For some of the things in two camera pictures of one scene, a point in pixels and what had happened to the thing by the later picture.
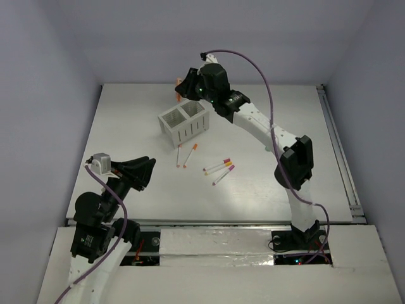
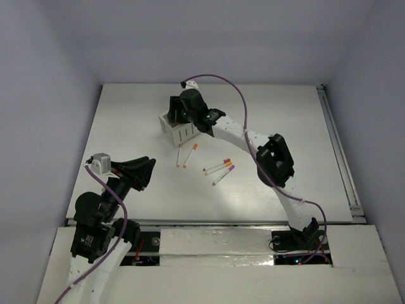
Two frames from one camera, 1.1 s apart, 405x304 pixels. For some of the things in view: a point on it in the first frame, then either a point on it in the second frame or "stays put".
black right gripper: (187, 87) → (176, 103)
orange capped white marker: (194, 149) stays put
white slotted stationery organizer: (185, 122) stays put
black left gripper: (131, 174) stays put
